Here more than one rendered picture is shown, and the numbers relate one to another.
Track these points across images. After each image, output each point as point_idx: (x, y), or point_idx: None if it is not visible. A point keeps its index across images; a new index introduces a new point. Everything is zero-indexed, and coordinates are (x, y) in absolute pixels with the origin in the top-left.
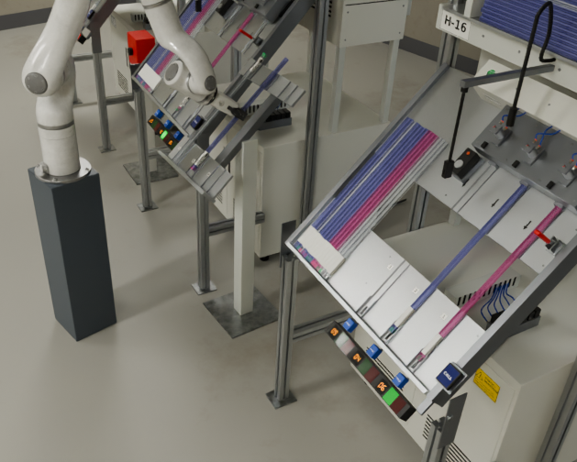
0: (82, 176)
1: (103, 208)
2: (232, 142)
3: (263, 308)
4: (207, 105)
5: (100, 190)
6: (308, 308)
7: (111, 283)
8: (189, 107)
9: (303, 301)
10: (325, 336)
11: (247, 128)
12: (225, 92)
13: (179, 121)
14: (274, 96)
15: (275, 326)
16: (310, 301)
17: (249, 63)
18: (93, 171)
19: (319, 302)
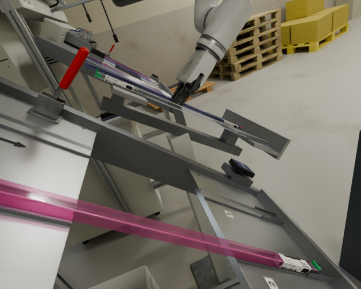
0: None
1: (353, 170)
2: (193, 130)
3: (204, 274)
4: (221, 191)
5: (357, 149)
6: (169, 276)
7: (343, 236)
8: (272, 240)
9: (170, 286)
10: (167, 245)
11: (173, 122)
12: (180, 156)
13: (297, 246)
14: (125, 105)
15: (198, 256)
16: (164, 285)
17: (123, 90)
18: None
19: (158, 282)
